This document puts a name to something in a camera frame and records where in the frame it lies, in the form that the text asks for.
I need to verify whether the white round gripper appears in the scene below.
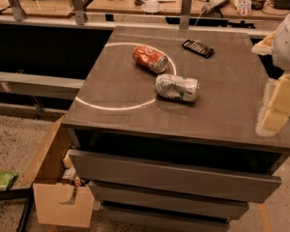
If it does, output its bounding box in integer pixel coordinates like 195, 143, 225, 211
251, 13, 290, 137

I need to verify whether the crushed silver green 7up can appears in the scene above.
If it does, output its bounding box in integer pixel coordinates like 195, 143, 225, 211
155, 73, 200, 102

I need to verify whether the red orange soda can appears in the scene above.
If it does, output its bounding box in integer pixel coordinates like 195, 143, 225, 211
132, 45, 168, 74

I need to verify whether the black mesh cup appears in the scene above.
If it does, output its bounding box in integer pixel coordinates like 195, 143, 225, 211
250, 0, 267, 10

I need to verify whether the white striped packet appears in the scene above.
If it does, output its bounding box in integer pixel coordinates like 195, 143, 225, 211
234, 0, 251, 15

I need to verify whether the black remote control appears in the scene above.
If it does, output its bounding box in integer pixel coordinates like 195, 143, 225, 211
182, 40, 214, 58

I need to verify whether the grey power strip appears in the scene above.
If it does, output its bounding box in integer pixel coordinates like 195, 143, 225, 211
201, 0, 231, 15

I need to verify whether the white bowl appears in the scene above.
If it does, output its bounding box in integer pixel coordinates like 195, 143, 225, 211
141, 0, 160, 14

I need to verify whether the grey drawer cabinet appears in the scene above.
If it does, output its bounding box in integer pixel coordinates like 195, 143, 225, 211
64, 27, 290, 232

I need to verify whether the cardboard box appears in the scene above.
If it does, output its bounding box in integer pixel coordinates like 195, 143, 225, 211
21, 117, 95, 228

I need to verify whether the green snack bag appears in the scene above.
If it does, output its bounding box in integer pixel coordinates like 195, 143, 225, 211
0, 171, 18, 191

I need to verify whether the grey metal bracket right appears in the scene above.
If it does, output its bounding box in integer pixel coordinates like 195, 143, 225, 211
179, 0, 192, 30

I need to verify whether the grey metal bracket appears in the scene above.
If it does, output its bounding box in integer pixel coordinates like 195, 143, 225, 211
8, 0, 26, 21
179, 0, 192, 30
72, 0, 87, 25

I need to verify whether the grey metal bracket middle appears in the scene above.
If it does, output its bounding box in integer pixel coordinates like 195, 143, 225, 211
72, 0, 87, 25

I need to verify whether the grey metal bracket left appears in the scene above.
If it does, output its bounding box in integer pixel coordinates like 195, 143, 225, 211
8, 0, 26, 21

